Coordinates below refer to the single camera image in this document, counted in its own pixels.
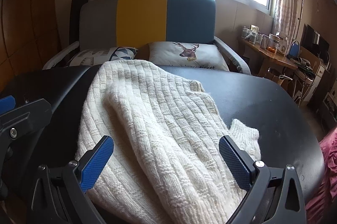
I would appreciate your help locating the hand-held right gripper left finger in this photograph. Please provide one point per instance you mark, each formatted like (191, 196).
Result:
(97, 164)

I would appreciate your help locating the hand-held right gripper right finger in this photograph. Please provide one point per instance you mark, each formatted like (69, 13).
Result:
(234, 166)

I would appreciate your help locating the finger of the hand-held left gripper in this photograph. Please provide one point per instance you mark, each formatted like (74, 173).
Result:
(29, 116)
(6, 105)

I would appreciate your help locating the white knit sweater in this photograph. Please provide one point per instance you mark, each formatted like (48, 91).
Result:
(158, 121)

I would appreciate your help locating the black leather padded table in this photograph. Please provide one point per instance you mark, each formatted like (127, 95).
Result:
(263, 97)

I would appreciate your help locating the pink ruffled bedding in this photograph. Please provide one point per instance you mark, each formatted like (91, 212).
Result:
(327, 160)

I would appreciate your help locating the geometric print pillow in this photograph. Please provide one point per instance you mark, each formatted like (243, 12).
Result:
(105, 54)

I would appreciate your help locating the wooden desk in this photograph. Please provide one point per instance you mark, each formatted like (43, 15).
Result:
(268, 55)

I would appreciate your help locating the cluster of small oranges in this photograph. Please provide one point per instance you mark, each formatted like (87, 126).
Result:
(271, 49)

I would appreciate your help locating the deer print pillow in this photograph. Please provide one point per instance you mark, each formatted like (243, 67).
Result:
(168, 55)

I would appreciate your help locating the row of clear jars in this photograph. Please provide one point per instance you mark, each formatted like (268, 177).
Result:
(253, 36)

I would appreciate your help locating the blue round object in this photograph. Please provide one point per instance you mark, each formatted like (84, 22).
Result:
(295, 48)

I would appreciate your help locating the black monitor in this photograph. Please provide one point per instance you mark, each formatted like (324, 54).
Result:
(314, 39)

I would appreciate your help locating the grey yellow blue sofa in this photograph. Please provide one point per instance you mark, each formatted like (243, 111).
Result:
(189, 18)

